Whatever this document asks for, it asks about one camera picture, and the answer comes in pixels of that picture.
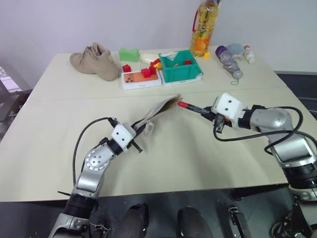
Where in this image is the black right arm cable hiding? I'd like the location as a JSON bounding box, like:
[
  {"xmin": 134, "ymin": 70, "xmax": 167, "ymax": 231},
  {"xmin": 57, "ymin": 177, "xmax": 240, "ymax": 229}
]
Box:
[{"xmin": 213, "ymin": 106, "xmax": 317, "ymax": 155}]

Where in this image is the yellow cooking oil bottle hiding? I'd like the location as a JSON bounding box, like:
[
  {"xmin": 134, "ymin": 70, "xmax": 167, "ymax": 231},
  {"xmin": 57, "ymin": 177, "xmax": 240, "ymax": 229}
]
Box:
[{"xmin": 190, "ymin": 0, "xmax": 223, "ymax": 59}]

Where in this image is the grey blue plush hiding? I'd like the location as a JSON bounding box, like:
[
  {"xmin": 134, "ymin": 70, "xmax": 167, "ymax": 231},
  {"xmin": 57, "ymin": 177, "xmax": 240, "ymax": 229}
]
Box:
[{"xmin": 226, "ymin": 43, "xmax": 246, "ymax": 60}]

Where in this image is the white tray with red blocks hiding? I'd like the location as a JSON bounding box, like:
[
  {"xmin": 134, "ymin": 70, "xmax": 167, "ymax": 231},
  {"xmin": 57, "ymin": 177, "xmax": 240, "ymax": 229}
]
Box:
[{"xmin": 120, "ymin": 69, "xmax": 161, "ymax": 91}]

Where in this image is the white paper card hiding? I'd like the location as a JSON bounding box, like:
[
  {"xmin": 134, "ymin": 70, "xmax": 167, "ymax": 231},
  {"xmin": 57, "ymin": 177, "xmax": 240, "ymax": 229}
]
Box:
[{"xmin": 159, "ymin": 51, "xmax": 179, "ymax": 60}]

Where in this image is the green foam block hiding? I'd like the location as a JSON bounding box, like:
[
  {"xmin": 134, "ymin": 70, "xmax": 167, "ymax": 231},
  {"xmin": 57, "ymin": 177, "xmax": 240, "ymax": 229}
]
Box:
[{"xmin": 118, "ymin": 47, "xmax": 140, "ymax": 62}]

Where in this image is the clear plastic bag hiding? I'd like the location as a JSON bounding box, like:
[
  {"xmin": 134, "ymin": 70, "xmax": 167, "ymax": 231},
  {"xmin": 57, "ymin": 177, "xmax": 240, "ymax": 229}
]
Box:
[{"xmin": 138, "ymin": 52, "xmax": 160, "ymax": 64}]

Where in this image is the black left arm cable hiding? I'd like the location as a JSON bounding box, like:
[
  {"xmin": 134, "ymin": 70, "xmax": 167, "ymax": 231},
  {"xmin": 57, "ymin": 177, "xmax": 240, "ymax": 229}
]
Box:
[{"xmin": 72, "ymin": 117, "xmax": 118, "ymax": 184}]

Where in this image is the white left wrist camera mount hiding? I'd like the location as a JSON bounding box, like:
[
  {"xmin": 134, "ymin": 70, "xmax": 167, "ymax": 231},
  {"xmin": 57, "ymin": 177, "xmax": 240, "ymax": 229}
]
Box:
[{"xmin": 110, "ymin": 123, "xmax": 137, "ymax": 151}]

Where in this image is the dark metal rack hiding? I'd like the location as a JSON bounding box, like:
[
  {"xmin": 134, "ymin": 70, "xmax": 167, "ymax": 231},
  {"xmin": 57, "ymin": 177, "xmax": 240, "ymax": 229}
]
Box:
[{"xmin": 0, "ymin": 65, "xmax": 33, "ymax": 141}]

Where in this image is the green plastic bin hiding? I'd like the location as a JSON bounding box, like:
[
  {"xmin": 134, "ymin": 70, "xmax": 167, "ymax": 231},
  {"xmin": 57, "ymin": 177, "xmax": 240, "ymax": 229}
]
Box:
[{"xmin": 158, "ymin": 50, "xmax": 205, "ymax": 84}]

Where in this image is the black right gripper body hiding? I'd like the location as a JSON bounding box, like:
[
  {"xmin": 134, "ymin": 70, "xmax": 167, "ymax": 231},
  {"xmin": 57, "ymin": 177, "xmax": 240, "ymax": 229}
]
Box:
[{"xmin": 210, "ymin": 111, "xmax": 235, "ymax": 129}]

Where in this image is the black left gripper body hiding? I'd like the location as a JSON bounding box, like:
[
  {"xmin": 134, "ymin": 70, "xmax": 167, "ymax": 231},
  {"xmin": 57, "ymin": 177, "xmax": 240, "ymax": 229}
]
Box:
[{"xmin": 126, "ymin": 128, "xmax": 138, "ymax": 150}]

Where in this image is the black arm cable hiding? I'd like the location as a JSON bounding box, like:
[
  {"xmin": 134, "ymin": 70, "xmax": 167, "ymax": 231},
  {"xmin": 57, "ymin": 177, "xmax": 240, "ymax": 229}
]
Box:
[
  {"xmin": 213, "ymin": 106, "xmax": 317, "ymax": 155},
  {"xmin": 72, "ymin": 117, "xmax": 118, "ymax": 184}
]

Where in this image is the red capped black marker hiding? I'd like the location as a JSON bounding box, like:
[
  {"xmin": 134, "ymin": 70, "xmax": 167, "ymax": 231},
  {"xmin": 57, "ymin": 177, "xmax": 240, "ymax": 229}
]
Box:
[{"xmin": 177, "ymin": 101, "xmax": 214, "ymax": 118}]

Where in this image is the crushed purple cap bottle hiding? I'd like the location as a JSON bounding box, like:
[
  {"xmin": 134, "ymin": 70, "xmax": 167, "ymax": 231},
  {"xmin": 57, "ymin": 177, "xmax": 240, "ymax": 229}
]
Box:
[{"xmin": 214, "ymin": 45, "xmax": 244, "ymax": 80}]

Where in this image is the beige grid pouch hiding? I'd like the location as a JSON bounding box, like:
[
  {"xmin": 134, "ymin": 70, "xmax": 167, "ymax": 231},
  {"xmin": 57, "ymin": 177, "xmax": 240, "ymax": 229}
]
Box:
[{"xmin": 133, "ymin": 94, "xmax": 184, "ymax": 136}]

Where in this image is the small white bottle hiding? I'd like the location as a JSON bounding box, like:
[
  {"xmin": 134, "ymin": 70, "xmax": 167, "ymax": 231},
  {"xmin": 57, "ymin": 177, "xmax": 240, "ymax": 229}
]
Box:
[{"xmin": 243, "ymin": 45, "xmax": 256, "ymax": 64}]

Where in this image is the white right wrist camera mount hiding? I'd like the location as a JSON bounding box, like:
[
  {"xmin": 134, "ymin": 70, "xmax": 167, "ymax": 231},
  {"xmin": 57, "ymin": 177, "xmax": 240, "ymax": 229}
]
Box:
[{"xmin": 212, "ymin": 92, "xmax": 249, "ymax": 124}]

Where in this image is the tan suede boot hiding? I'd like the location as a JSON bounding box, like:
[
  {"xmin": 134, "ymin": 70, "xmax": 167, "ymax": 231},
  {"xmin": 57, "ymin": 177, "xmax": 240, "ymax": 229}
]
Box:
[{"xmin": 69, "ymin": 42, "xmax": 121, "ymax": 82}]

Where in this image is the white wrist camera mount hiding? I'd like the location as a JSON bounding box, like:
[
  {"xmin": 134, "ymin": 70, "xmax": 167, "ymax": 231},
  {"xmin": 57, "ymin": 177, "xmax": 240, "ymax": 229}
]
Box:
[
  {"xmin": 212, "ymin": 92, "xmax": 249, "ymax": 124},
  {"xmin": 110, "ymin": 123, "xmax": 137, "ymax": 151}
]

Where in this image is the white flat box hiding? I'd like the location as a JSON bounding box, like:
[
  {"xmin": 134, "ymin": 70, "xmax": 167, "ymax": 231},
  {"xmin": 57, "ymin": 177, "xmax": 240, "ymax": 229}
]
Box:
[{"xmin": 159, "ymin": 70, "xmax": 205, "ymax": 88}]

